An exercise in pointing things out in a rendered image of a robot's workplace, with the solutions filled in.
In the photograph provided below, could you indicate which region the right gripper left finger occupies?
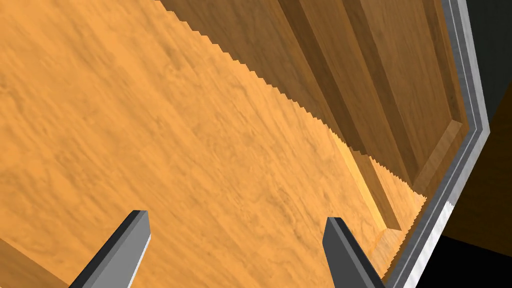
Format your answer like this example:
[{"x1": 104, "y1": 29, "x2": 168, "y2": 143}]
[{"x1": 68, "y1": 209, "x2": 152, "y2": 288}]

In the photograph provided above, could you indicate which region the brown wooden door leaf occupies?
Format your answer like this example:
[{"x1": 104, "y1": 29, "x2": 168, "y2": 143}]
[{"x1": 0, "y1": 0, "x2": 471, "y2": 288}]

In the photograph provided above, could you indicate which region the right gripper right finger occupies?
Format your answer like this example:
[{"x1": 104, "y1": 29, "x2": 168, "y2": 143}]
[{"x1": 322, "y1": 217, "x2": 387, "y2": 288}]

